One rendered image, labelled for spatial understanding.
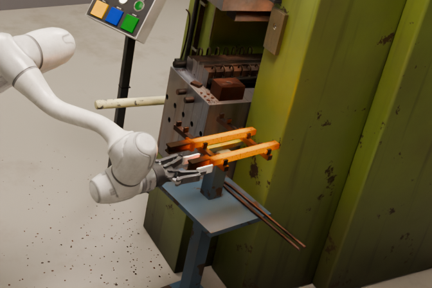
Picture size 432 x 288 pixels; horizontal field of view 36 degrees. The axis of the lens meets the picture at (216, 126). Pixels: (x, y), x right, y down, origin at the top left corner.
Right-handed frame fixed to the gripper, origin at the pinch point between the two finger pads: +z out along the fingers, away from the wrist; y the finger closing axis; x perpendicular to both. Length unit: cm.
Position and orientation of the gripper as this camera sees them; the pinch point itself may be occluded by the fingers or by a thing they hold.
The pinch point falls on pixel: (198, 164)
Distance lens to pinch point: 229.7
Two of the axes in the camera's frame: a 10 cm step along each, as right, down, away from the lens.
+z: 7.6, -1.7, 6.2
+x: 1.9, -8.7, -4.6
